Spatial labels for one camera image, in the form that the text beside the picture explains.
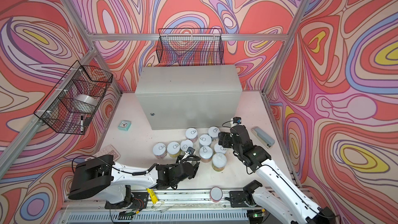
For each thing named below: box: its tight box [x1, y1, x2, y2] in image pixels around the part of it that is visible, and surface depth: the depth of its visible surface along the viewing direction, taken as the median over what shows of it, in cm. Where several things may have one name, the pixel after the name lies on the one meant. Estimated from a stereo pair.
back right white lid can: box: [207, 125, 221, 142], surface depth 94 cm
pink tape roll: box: [209, 186, 223, 203], surface depth 73 cm
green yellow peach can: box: [211, 151, 228, 172], surface depth 80 cm
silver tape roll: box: [73, 93, 99, 114], surface depth 74 cm
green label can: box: [180, 138, 194, 156], surface depth 88 cm
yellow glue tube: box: [146, 188, 159, 205], surface depth 75 cm
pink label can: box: [152, 142, 167, 160], surface depth 86 cm
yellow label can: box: [166, 141, 181, 159], surface depth 87 cm
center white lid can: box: [199, 133, 213, 147], surface depth 90 cm
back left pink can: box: [185, 127, 198, 143], surface depth 93 cm
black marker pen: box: [80, 115, 84, 135], surface depth 73 cm
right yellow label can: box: [214, 143, 228, 154], surface depth 86 cm
